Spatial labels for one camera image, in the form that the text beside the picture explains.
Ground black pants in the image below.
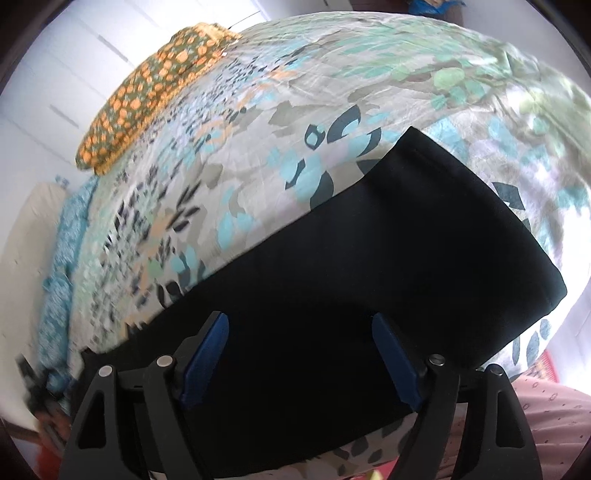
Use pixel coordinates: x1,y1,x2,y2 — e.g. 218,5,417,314
94,129,566,479

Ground pink dotted garment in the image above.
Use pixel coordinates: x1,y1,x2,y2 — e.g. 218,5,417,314
437,373,590,479

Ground teal patterned pillow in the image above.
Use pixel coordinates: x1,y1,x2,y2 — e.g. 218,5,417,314
36,176,98,393

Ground cream headboard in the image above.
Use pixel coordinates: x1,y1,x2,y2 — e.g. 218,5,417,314
1,183,67,428

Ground floral leaf bedsheet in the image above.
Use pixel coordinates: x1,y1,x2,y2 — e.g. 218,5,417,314
70,12,590,479

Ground orange green patterned pillow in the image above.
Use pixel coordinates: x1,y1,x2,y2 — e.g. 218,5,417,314
75,23,240,175

